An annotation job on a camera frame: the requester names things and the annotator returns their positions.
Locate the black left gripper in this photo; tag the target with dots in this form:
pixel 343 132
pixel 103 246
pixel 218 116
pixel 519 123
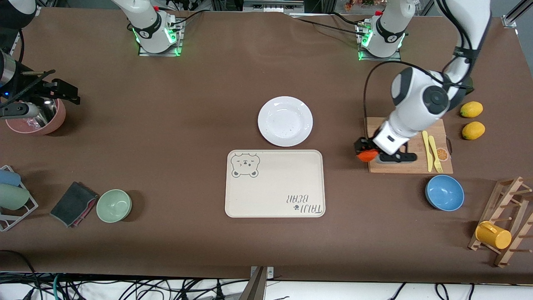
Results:
pixel 360 146

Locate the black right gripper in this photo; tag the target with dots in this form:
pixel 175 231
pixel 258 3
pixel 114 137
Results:
pixel 46 89

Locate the orange mandarin fruit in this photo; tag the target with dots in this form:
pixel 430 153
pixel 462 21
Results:
pixel 368 157

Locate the white round plate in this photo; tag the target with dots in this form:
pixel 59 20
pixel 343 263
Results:
pixel 287 123

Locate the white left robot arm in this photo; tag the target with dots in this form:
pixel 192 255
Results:
pixel 416 108

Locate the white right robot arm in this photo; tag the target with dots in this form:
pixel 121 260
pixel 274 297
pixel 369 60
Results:
pixel 145 25

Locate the metal scoop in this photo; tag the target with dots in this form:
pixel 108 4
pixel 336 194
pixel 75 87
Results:
pixel 48 111

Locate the pink bowl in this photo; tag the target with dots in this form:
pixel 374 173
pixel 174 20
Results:
pixel 56 121

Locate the wooden cutting board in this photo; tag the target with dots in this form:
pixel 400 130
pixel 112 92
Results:
pixel 416 166

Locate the yellow plastic knife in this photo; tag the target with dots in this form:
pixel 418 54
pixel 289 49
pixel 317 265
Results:
pixel 427 150

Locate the yellow plastic fork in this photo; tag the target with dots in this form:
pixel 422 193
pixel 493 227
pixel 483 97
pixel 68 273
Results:
pixel 434 152

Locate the orange slice decoration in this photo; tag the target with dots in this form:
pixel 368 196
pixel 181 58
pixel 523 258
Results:
pixel 442 154

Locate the blue bowl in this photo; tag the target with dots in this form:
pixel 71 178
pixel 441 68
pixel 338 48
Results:
pixel 444 192

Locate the beige tray with bear print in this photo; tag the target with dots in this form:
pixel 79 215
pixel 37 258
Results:
pixel 279 183

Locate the pale blue cup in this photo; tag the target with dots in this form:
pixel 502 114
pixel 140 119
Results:
pixel 9 178

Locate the yellow lemon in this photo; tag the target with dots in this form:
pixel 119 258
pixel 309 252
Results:
pixel 473 130
pixel 471 109

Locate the dark grey folded cloth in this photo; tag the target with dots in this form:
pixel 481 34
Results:
pixel 73 204

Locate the pale green cup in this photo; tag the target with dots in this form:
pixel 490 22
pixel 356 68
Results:
pixel 12 196

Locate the dark green avocado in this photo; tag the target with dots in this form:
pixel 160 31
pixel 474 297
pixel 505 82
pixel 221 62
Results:
pixel 470 87

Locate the pale green bowl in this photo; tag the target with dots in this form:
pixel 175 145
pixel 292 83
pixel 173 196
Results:
pixel 114 206

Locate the wooden cup rack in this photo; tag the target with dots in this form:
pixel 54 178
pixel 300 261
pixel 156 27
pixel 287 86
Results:
pixel 510 200

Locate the yellow mug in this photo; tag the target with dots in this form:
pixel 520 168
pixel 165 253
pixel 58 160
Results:
pixel 493 236

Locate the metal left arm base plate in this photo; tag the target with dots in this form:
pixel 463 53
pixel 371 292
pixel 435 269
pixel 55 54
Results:
pixel 379 59

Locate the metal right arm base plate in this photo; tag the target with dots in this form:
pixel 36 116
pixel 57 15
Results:
pixel 160 53

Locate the aluminium frame profile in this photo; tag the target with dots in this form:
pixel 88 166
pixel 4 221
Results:
pixel 272 6

